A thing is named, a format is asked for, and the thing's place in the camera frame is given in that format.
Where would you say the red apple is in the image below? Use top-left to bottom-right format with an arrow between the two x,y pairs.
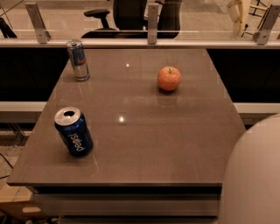
157,66 -> 181,91

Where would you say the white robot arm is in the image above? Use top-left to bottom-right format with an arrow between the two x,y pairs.
218,115 -> 280,224

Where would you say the blue pepsi can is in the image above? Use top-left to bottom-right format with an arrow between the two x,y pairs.
54,107 -> 94,157

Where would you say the tall red bull can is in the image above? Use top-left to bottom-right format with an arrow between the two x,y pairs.
66,39 -> 90,81

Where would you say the black office chair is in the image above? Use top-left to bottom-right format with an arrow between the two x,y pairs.
82,0 -> 182,39

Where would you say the wooden stool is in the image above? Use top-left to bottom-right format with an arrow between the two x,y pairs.
227,0 -> 272,36

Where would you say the cardboard box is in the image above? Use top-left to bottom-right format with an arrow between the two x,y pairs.
0,184 -> 46,221

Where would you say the middle metal glass bracket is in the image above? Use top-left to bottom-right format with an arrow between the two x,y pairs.
147,3 -> 158,45

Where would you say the left metal glass bracket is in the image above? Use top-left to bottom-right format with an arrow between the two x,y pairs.
25,2 -> 51,44

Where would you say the black floor cable left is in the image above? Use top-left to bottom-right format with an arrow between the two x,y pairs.
0,152 -> 14,180

